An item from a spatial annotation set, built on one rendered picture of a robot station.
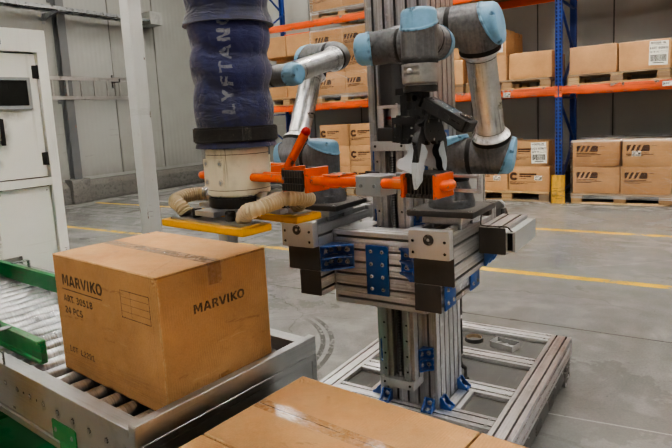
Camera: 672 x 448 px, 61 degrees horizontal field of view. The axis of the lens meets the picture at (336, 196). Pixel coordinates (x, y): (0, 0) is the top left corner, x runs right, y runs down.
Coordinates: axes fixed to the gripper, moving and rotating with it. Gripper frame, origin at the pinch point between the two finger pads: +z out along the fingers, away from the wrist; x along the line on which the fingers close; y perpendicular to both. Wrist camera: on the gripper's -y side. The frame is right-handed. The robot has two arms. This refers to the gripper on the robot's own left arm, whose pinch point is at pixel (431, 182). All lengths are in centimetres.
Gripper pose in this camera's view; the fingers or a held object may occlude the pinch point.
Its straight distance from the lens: 120.5
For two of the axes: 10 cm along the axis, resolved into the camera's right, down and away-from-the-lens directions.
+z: 0.5, 9.9, 1.3
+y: -7.5, -0.5, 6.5
